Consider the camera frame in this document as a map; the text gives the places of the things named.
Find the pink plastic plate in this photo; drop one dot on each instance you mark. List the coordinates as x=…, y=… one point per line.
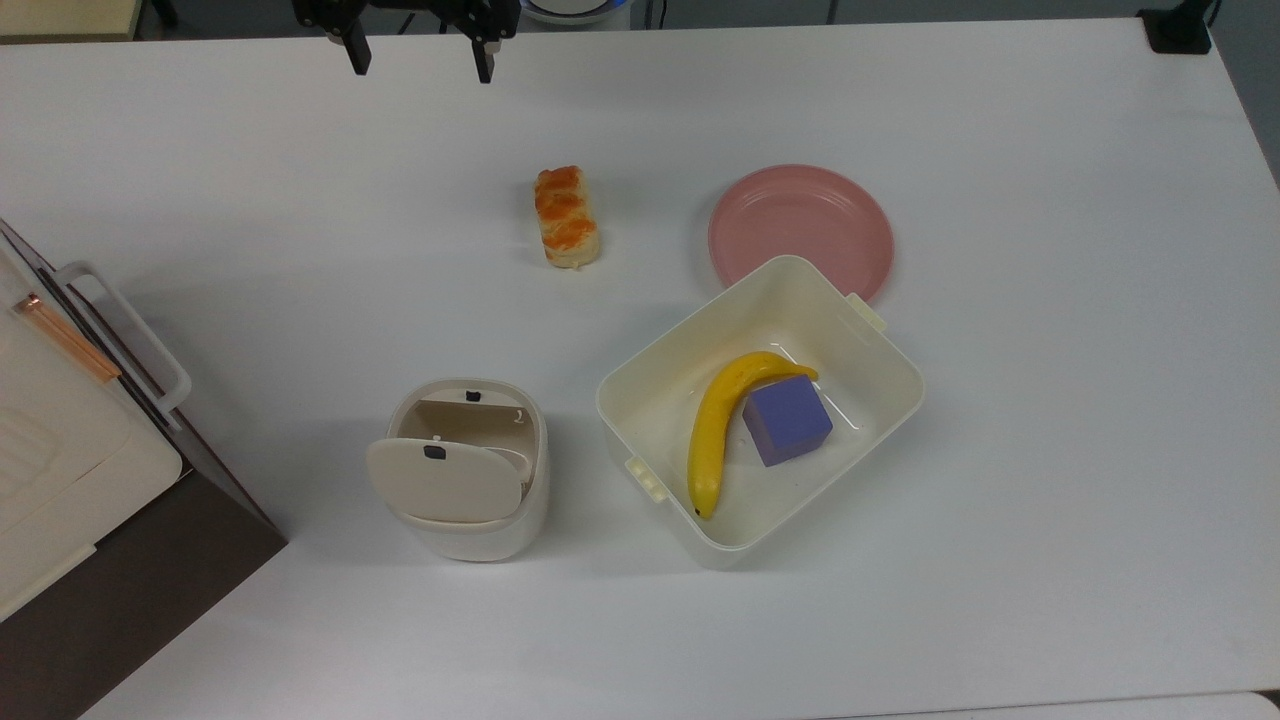
x=800, y=220

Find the purple cube block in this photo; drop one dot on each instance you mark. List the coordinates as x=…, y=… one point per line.
x=788, y=420

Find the toy bread with orange topping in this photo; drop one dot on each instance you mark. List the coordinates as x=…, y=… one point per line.
x=567, y=218

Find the wooden side table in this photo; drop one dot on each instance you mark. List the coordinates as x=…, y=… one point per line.
x=60, y=15

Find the dark brown drawer cabinet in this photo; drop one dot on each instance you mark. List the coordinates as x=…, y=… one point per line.
x=140, y=600

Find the black table clamp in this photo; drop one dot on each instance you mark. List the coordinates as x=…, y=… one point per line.
x=1178, y=30

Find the yellow and blue object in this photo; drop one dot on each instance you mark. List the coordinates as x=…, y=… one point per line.
x=712, y=430

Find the cream plastic trash can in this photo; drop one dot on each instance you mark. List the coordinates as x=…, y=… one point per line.
x=485, y=535

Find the cream plastic storage bin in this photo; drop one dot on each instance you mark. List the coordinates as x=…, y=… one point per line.
x=660, y=400

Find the cream trash can lid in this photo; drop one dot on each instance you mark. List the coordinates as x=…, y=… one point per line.
x=445, y=485

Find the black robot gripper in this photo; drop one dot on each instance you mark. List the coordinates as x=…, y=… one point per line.
x=420, y=8

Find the cream storage box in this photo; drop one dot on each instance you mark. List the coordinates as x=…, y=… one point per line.
x=60, y=470

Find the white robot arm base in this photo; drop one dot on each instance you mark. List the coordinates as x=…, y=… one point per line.
x=572, y=10

